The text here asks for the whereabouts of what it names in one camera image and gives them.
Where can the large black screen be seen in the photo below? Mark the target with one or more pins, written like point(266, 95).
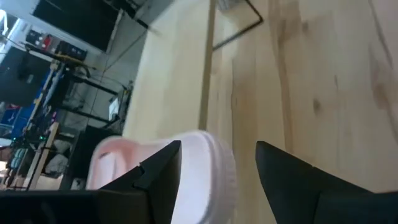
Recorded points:
point(77, 21)

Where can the pink rubber slide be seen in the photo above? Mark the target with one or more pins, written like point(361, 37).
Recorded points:
point(202, 174)

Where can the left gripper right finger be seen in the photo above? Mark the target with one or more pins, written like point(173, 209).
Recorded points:
point(311, 199)

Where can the black equipment cabinet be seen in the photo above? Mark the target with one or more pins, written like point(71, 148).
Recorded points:
point(21, 77)

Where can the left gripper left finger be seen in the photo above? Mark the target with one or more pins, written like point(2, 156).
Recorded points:
point(124, 202)

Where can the wooden background rack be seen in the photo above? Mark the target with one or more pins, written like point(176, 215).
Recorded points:
point(43, 155)

